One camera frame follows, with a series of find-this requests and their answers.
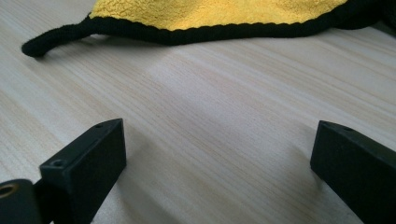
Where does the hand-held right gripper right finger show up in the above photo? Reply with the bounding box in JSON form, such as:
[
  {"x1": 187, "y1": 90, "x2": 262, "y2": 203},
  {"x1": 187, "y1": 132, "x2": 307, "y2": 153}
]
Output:
[{"x1": 309, "y1": 120, "x2": 396, "y2": 224}]

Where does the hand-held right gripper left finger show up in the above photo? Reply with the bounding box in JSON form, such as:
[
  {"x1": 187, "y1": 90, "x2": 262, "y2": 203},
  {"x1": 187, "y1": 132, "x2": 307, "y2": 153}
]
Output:
[{"x1": 34, "y1": 118, "x2": 127, "y2": 224}]

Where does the yellow and black towel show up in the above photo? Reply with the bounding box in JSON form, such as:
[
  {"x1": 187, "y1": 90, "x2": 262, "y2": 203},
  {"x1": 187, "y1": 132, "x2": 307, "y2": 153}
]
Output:
[{"x1": 21, "y1": 0, "x2": 396, "y2": 58}]

